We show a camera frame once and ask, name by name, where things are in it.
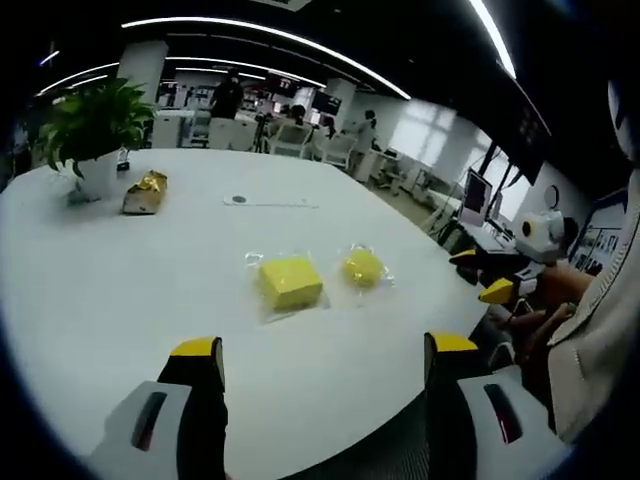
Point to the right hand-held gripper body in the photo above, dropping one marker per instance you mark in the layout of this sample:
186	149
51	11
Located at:
539	239

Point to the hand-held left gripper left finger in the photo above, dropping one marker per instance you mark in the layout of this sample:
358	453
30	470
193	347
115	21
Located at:
165	415

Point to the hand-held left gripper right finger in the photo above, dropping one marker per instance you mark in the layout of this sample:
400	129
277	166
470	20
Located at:
475	415

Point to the yellow round silicone block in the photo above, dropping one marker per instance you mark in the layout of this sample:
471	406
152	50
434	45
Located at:
361	268

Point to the yellow square silicone block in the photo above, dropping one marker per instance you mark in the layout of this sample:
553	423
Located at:
290	282

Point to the computer monitor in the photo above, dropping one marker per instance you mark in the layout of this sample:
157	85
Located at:
476	197

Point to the person in light jacket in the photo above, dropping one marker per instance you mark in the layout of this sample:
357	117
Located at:
597	300

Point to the white office chair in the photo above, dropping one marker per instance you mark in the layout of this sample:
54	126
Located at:
340	150
291	140

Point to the gold foil packet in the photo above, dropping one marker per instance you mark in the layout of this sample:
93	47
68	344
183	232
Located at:
145	194

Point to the green potted plant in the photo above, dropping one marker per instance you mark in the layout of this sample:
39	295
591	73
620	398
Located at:
95	132

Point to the wall-mounted dark screen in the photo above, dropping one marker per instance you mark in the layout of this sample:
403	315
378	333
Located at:
522	135

